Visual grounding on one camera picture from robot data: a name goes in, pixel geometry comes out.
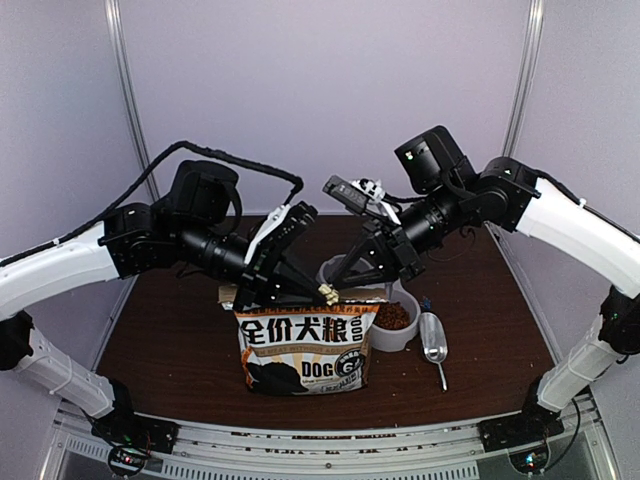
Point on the left aluminium frame post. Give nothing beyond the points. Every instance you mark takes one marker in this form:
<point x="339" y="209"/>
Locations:
<point x="118" y="41"/>

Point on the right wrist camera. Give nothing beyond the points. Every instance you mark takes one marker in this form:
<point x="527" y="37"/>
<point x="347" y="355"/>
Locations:
<point x="363" y="197"/>

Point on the grey double pet bowl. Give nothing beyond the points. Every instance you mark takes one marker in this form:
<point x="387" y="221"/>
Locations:
<point x="346" y="330"/>

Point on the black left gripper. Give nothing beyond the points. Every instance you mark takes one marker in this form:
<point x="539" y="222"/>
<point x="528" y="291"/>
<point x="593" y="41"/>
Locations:
<point x="264" y="279"/>

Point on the aluminium frame post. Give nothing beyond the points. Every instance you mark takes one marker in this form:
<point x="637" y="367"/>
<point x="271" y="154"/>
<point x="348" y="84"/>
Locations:
<point x="118" y="41"/>
<point x="526" y="74"/>

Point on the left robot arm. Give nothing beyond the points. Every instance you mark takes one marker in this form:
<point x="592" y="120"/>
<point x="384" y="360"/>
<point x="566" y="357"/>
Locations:
<point x="195" y="222"/>

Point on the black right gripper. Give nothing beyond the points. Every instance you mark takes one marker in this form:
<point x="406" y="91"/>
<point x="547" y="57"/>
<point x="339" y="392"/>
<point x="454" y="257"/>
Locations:
<point x="391" y="251"/>

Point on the metal scoop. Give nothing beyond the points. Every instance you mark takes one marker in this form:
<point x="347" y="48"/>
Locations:
<point x="434" y="343"/>

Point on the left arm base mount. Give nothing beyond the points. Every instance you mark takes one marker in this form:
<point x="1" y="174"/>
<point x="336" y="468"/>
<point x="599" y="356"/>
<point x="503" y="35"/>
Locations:
<point x="132" y="445"/>

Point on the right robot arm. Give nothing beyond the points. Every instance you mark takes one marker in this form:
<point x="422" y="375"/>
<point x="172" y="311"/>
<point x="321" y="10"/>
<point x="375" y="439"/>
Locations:
<point x="450" y="196"/>

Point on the front aluminium rail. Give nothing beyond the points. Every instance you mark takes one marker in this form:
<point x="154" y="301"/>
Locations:
<point x="451" y="450"/>

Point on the brown dog kibble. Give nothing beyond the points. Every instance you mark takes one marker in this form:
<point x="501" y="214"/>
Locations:
<point x="392" y="316"/>

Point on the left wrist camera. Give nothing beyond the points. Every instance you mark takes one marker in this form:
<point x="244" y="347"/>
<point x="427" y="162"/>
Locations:
<point x="282" y="220"/>

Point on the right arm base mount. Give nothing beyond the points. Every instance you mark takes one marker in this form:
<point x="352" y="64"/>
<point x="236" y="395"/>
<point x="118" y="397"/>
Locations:
<point x="525" y="440"/>

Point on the right aluminium frame post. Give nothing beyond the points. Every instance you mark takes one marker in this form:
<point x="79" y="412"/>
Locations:
<point x="526" y="74"/>

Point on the gold binder clip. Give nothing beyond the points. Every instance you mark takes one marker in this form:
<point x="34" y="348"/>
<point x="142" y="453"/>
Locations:
<point x="330" y="294"/>

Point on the dog food bag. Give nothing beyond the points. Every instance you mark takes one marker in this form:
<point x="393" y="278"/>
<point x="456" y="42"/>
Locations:
<point x="274" y="363"/>

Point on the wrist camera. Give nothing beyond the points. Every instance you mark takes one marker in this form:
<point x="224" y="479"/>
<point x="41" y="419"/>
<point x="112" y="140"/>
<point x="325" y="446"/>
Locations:
<point x="363" y="197"/>
<point x="282" y="220"/>

